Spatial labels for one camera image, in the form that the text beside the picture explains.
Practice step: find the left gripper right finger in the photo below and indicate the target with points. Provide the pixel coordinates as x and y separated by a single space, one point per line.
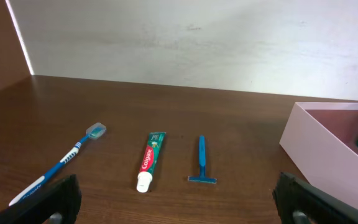
299 202

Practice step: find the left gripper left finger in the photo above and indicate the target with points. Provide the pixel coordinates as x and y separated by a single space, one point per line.
62 197

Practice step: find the white cardboard box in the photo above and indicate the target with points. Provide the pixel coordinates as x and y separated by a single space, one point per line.
320 138

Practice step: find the blue white toothbrush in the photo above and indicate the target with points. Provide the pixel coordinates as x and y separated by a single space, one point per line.
93 132

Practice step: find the blue disposable razor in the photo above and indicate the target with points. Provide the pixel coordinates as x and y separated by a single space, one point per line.
202 178

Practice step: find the green red toothpaste tube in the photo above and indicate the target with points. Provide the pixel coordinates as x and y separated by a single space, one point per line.
149 161

